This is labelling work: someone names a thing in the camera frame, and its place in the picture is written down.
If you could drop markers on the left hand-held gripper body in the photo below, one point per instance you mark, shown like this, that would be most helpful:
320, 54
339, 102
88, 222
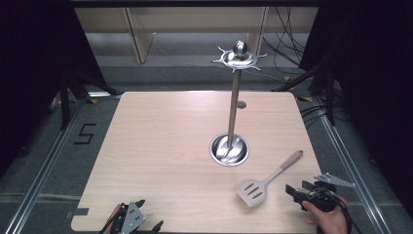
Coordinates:
133, 217

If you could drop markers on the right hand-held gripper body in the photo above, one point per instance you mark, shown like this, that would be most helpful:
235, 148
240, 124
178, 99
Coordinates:
324, 195

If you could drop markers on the grey slotted spatula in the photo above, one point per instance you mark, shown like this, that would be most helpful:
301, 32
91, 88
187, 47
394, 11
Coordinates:
253, 192

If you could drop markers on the steel utensil rack stand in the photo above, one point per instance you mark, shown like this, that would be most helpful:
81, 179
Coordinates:
232, 110

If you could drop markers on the person's left hand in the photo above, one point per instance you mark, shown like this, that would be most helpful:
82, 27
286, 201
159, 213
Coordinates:
114, 214

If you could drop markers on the person's right hand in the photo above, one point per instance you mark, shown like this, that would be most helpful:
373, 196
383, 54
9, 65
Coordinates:
326, 221

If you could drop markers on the yellow black tape marker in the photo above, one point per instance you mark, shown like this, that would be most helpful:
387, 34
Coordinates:
287, 78
304, 98
93, 101

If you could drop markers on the black metal stand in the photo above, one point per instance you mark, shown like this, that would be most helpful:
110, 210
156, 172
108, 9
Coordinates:
69, 91
324, 84

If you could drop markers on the grey table grommet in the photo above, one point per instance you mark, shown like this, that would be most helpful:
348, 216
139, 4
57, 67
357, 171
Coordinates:
241, 104

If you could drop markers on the beige wooden cabinet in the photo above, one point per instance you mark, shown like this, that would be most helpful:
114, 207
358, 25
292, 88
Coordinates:
195, 29

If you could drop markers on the aluminium floor rail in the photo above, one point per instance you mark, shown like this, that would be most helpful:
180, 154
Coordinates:
350, 175
39, 178

